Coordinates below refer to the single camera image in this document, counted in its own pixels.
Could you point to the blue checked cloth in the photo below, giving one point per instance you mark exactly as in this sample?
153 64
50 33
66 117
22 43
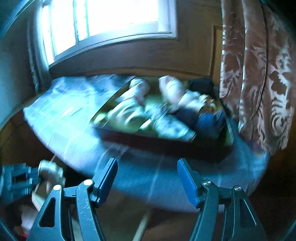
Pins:
60 118

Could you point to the wooden cabinet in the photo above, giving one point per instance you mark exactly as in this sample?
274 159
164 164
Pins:
125 218

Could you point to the gold metal tray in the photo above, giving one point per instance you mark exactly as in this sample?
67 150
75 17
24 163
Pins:
145 138

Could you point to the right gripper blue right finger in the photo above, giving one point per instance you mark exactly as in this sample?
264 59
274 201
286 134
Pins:
190 181

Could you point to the pink white sock bundle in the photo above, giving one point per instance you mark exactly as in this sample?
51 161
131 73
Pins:
138 88

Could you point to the light blue sock pair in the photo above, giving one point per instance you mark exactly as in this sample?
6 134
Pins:
167 126

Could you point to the black sock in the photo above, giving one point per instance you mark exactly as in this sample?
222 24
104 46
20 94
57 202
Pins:
203 85

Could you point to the brown floral curtain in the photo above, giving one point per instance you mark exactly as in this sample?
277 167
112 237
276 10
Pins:
257 81

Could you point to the cream socks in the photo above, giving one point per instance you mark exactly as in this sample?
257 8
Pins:
174 93

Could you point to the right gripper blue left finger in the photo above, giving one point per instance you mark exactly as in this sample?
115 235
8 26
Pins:
103 181

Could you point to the dark blue sock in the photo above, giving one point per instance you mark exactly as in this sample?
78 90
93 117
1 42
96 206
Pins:
205 125

